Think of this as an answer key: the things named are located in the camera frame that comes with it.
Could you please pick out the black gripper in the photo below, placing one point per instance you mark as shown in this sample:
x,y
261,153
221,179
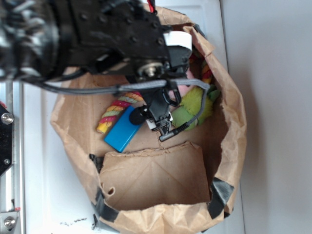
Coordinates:
x,y
158,101

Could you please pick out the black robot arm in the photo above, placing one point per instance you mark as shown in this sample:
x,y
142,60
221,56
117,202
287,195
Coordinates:
x,y
45,41

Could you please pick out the green plush turtle toy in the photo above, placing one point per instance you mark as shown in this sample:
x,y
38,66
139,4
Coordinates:
x,y
191,104

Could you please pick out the blue rectangular block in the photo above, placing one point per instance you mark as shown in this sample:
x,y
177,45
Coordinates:
x,y
122,132

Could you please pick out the brown paper bag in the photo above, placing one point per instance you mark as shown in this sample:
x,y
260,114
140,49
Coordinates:
x,y
184,185

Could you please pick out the aluminium frame rail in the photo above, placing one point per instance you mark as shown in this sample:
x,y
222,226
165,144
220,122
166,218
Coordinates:
x,y
12,205

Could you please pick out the black mounting bracket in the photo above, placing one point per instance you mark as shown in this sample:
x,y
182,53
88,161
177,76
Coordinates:
x,y
6,138

